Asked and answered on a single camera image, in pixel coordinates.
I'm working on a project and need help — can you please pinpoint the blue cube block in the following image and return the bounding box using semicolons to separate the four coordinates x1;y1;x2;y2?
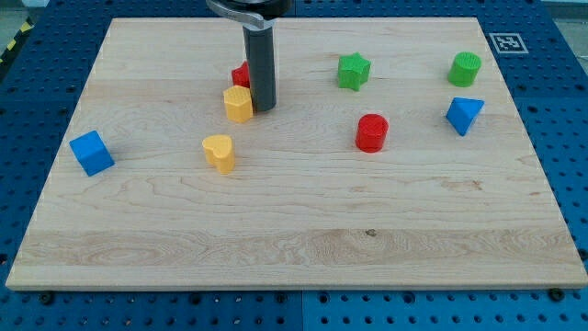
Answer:
69;131;115;177

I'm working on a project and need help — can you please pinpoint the green cylinder block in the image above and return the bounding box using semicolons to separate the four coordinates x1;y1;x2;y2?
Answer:
447;51;482;87

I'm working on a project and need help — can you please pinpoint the red cylinder block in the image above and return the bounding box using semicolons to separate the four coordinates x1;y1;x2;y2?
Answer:
355;114;389;153

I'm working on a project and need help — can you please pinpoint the black bolt left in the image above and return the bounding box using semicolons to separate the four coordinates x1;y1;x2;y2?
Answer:
38;291;54;305

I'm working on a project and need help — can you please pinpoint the yellow hexagon block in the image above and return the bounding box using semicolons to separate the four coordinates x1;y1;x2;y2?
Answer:
222;86;254;123

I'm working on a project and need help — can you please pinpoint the wooden board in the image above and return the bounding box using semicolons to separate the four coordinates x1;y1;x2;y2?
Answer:
6;17;587;291

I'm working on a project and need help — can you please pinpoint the blue triangle block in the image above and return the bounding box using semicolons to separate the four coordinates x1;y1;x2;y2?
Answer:
446;97;485;136

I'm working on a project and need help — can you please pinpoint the white fiducial marker tag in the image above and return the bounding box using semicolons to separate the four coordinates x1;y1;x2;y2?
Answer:
489;32;528;54

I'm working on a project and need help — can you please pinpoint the black bolt right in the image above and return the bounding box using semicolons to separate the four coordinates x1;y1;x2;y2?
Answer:
548;288;565;302

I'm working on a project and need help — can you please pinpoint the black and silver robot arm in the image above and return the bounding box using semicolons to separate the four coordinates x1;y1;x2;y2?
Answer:
206;0;293;31

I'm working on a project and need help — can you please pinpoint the yellow heart block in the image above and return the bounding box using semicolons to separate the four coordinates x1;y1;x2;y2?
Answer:
202;134;235;175

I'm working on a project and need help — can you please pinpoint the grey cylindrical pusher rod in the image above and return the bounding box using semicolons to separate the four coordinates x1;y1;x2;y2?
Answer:
243;20;277;111

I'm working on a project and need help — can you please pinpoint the red star block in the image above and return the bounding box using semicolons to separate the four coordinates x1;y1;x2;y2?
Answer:
231;61;250;88

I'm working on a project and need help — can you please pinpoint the green star block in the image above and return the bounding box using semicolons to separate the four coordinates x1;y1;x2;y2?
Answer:
337;52;371;91

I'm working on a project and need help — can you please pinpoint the black bolt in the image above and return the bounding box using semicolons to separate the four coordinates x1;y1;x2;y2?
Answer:
548;288;565;302
38;291;54;305

